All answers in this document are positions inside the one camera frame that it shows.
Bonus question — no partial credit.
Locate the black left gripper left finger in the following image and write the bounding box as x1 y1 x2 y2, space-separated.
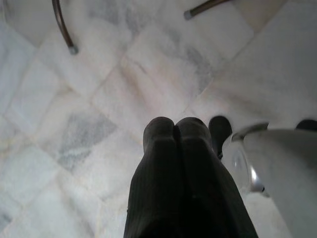
123 116 185 238

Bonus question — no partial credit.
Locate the black robot foot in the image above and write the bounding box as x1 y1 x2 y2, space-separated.
295 119 317 131
208 116 233 159

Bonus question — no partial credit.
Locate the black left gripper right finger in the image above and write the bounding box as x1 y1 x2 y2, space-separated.
175 116 260 238

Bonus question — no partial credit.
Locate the black robot left foot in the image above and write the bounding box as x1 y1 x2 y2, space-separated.
208 116 233 159

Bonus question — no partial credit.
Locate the black robot right foot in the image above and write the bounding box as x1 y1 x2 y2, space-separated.
295 119 317 131

